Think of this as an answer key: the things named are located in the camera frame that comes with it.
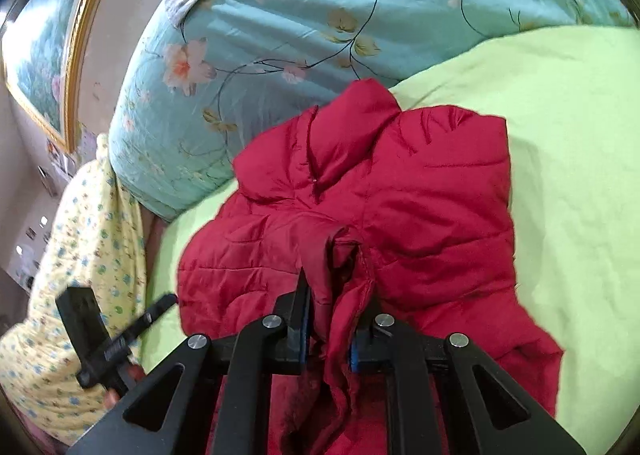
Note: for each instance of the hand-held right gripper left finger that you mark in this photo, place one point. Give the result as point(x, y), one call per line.
point(303, 330)

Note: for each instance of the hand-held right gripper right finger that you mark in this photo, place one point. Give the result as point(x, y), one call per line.
point(356, 352)

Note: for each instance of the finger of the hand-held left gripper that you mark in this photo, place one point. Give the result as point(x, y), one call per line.
point(80, 320)
point(155, 311)

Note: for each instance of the red puffer jacket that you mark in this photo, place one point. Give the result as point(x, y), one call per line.
point(400, 195)

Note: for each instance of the person's left hand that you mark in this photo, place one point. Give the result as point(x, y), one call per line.
point(117, 392)

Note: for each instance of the yellow printed blanket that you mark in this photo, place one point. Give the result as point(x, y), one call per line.
point(80, 255)

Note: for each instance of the pink mattress cover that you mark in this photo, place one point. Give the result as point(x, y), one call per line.
point(154, 245)

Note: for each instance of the light green bed sheet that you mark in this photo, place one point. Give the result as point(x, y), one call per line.
point(570, 185)

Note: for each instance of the teal floral pillow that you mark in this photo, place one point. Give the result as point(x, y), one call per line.
point(310, 25)

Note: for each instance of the gold framed wall painting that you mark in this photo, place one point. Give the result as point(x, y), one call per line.
point(45, 35)

